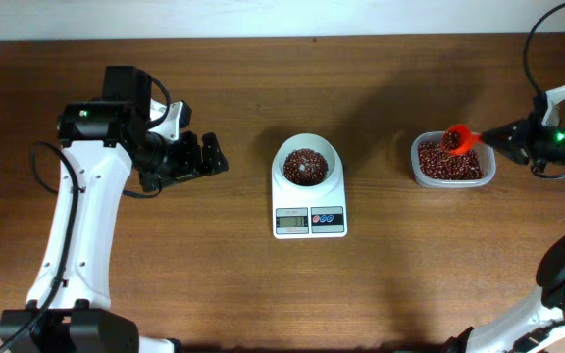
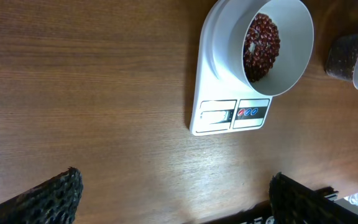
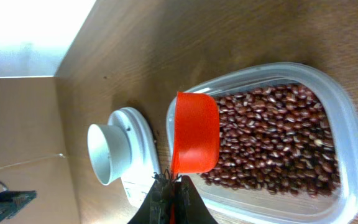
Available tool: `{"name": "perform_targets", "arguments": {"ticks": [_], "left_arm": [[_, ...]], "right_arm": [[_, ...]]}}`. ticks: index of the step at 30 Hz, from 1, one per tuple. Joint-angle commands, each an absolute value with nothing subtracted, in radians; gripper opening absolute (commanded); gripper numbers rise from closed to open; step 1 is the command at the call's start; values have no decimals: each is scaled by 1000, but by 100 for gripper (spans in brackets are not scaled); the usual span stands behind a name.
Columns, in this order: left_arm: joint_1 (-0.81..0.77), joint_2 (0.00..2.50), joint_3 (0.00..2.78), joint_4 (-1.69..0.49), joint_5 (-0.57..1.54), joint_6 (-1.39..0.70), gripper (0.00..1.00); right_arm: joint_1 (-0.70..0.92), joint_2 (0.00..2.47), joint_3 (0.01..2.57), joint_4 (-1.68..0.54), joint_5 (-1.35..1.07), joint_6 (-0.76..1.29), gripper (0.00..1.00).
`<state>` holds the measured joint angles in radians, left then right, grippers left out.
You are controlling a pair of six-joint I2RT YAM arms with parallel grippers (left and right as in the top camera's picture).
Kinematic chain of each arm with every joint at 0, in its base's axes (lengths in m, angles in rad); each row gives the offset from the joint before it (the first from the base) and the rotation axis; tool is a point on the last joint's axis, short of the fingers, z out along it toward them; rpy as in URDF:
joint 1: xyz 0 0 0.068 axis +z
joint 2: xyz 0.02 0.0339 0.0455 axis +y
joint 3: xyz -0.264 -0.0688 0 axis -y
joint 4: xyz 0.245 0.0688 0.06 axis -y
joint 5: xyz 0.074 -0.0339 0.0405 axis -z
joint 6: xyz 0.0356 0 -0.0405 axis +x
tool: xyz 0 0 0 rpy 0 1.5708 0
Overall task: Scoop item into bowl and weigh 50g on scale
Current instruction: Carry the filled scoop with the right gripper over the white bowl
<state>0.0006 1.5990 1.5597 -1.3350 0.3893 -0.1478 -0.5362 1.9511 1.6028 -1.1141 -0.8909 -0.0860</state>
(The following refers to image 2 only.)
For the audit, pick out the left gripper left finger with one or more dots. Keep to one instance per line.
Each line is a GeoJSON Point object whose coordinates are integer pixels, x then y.
{"type": "Point", "coordinates": [53, 201]}

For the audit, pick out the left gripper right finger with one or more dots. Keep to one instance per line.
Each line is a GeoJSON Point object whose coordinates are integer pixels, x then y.
{"type": "Point", "coordinates": [292, 202]}

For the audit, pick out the white digital kitchen scale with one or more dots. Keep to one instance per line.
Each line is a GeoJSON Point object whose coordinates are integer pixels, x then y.
{"type": "Point", "coordinates": [223, 103]}

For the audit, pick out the white round bowl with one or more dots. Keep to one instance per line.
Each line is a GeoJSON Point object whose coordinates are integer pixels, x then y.
{"type": "Point", "coordinates": [294, 46]}

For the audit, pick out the red adzuki beans in bowl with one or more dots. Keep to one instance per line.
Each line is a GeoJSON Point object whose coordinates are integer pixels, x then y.
{"type": "Point", "coordinates": [261, 47]}

